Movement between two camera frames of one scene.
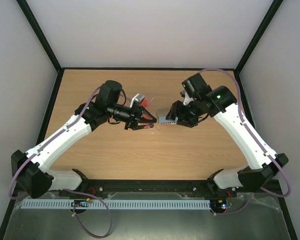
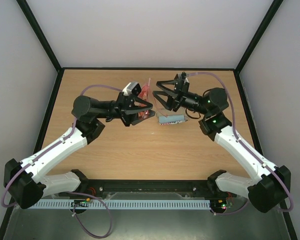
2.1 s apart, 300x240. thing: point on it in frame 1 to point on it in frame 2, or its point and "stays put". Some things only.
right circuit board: [219, 204] stays put
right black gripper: [179, 111] to [177, 95]
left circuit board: [81, 203] stays put
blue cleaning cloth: [162, 120] stays put
